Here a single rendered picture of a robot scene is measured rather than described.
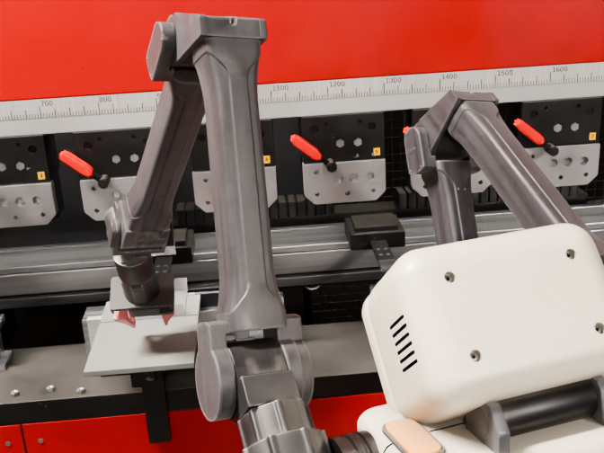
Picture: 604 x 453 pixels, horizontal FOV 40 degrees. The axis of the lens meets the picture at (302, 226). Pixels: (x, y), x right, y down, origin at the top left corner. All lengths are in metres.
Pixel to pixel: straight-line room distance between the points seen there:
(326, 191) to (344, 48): 0.26
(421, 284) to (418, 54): 0.80
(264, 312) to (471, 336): 0.22
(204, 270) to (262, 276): 1.02
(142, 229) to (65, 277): 0.70
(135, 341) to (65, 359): 0.28
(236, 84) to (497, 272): 0.33
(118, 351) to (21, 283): 0.53
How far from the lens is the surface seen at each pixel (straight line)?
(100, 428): 1.61
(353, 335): 1.68
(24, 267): 1.91
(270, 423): 0.79
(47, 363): 1.72
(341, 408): 1.59
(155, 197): 1.15
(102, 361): 1.42
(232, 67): 0.87
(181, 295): 1.61
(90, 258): 1.89
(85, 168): 1.47
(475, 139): 1.17
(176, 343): 1.44
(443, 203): 1.22
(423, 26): 1.48
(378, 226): 1.80
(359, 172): 1.51
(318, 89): 1.47
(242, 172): 0.84
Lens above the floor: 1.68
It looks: 21 degrees down
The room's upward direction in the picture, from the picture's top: 3 degrees counter-clockwise
